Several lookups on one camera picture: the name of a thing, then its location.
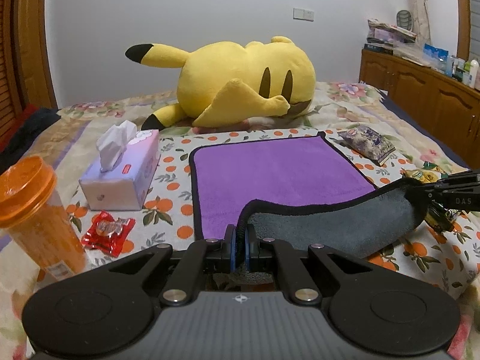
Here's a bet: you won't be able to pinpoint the purple and grey towel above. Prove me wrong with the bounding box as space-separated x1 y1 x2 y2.
189 133 427 258

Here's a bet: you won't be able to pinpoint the green yellow snack bag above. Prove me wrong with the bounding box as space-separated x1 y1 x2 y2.
400 168 466 235

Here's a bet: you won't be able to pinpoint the purple white snack bag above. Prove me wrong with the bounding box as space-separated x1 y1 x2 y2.
338 125 395 166

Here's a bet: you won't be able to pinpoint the wooden sideboard cabinet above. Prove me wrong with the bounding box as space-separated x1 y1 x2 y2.
359 49 479 168

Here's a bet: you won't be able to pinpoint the floral bed blanket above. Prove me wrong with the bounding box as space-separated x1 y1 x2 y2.
0 81 480 360

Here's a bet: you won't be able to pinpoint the orange-print white cloth mat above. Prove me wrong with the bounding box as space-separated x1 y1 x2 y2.
63 127 478 301

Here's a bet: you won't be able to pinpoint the red candy wrapper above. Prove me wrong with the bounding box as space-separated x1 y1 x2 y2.
80 211 136 258

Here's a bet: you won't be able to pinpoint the pink tissue box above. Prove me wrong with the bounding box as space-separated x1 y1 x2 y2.
79 120 160 211

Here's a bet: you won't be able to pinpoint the blue white boxes on cabinet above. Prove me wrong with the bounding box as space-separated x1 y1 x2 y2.
423 44 479 91

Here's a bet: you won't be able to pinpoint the yellow Pikachu plush toy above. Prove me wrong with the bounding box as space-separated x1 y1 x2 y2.
125 36 317 130

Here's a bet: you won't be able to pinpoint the stack of books and papers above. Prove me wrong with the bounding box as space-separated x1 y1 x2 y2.
364 19 416 55

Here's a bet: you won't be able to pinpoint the grey hand fan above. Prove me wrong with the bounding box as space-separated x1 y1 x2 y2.
396 10 413 31

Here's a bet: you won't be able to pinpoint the orange lidded plastic bottle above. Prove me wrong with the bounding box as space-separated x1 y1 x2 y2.
1 156 87 281

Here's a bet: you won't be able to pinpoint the cream curtain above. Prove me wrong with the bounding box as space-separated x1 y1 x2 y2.
410 0 431 47

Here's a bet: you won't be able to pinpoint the wooden slatted headboard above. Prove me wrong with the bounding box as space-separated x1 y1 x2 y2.
1 0 27 148

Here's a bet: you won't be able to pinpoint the white wall switch plate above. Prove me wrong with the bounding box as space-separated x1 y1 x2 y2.
292 7 314 22

